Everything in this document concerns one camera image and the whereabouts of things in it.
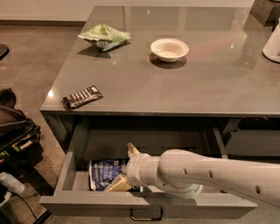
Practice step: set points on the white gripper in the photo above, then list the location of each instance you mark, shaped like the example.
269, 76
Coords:
135, 169

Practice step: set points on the blue chip bag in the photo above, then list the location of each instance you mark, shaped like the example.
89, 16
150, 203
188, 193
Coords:
102, 173

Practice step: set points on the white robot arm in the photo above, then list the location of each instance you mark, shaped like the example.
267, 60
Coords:
184, 173

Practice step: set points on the open grey top drawer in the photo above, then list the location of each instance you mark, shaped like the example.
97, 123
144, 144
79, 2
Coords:
104, 137

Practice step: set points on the black bag on floor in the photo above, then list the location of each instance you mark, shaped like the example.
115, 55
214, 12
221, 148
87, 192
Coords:
18, 133

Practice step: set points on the grey counter cabinet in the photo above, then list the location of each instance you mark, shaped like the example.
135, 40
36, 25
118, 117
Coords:
224, 73

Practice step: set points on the green chip bag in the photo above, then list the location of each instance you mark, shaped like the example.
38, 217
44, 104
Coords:
105, 37

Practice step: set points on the white appliance on counter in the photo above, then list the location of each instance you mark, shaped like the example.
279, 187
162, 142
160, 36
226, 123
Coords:
272, 48

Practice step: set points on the dark box on counter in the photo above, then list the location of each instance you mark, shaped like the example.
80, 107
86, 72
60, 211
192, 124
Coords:
266, 12

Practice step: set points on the black snack bar wrapper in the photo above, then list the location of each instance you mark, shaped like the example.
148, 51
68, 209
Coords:
82, 97

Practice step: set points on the grey lower right drawers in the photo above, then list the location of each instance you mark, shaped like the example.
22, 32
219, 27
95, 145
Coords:
254, 145

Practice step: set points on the white bottle on floor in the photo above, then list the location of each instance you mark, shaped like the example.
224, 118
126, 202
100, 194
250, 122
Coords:
11, 183

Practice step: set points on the white paper bowl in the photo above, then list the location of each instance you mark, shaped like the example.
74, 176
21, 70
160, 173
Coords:
169, 49

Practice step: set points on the metal drawer handle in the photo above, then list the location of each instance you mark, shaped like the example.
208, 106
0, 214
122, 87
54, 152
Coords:
146, 214

